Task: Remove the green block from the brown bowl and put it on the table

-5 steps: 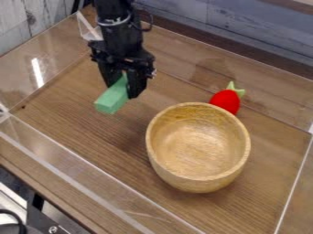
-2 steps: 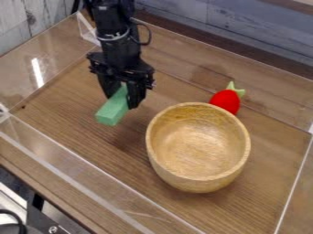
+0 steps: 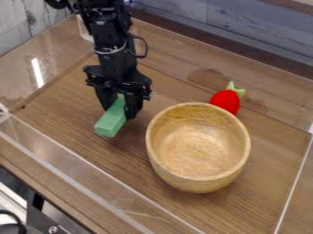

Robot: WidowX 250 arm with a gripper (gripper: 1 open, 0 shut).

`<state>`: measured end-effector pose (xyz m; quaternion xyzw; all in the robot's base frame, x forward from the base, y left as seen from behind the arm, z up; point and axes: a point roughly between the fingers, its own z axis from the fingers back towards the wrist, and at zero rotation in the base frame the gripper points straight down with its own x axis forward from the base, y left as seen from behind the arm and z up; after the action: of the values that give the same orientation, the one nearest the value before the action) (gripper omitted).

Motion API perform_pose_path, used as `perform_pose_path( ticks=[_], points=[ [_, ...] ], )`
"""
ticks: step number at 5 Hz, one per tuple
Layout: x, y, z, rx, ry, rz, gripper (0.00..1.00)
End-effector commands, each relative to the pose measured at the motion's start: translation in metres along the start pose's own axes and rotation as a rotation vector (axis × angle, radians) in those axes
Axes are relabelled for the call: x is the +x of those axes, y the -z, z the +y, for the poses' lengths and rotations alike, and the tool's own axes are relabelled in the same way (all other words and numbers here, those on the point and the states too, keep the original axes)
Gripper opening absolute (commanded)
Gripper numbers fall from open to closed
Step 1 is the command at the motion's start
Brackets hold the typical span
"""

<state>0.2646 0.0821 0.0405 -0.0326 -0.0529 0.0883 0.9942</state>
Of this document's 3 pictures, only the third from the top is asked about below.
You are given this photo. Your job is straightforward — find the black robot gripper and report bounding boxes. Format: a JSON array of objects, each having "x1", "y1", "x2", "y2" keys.
[{"x1": 83, "y1": 47, "x2": 151, "y2": 120}]

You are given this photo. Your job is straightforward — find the green rectangular block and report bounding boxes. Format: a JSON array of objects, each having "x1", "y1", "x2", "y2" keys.
[{"x1": 93, "y1": 95, "x2": 127, "y2": 137}]

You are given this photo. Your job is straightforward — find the brown wooden bowl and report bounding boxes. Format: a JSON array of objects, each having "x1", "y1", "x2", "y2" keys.
[{"x1": 145, "y1": 102, "x2": 250, "y2": 193}]

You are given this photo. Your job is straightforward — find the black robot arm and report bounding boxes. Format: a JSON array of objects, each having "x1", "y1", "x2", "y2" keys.
[{"x1": 44, "y1": 0, "x2": 151, "y2": 120}]

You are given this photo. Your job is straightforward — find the red toy strawberry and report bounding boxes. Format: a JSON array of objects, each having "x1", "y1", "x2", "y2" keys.
[{"x1": 208, "y1": 81, "x2": 246, "y2": 115}]

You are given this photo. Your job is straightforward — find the black clamp under table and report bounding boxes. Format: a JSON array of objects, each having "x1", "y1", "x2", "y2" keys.
[{"x1": 0, "y1": 190, "x2": 70, "y2": 234}]

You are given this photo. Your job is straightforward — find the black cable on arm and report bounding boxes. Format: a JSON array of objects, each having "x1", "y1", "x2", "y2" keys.
[{"x1": 125, "y1": 35, "x2": 149, "y2": 59}]

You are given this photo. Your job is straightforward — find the clear acrylic corner bracket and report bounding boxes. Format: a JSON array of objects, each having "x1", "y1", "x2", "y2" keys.
[{"x1": 76, "y1": 15, "x2": 93, "y2": 43}]

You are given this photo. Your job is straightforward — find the clear acrylic front wall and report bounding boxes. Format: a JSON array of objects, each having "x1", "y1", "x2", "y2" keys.
[{"x1": 0, "y1": 103, "x2": 204, "y2": 234}]

